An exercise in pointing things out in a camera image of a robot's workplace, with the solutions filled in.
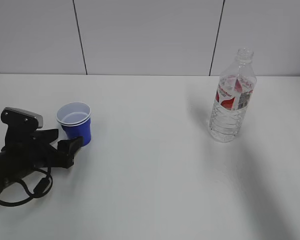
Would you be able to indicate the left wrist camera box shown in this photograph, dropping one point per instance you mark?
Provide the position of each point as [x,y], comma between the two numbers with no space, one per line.
[20,123]

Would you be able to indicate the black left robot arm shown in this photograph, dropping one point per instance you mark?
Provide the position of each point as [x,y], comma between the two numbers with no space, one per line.
[13,172]

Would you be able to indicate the blue paper cup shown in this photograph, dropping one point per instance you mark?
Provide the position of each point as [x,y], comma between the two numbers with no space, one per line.
[75,120]

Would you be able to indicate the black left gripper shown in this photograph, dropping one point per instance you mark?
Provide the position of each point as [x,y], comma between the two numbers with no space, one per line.
[36,150]

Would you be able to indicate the clear Wahaha water bottle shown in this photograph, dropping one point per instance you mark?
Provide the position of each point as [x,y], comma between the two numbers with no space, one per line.
[233,94]

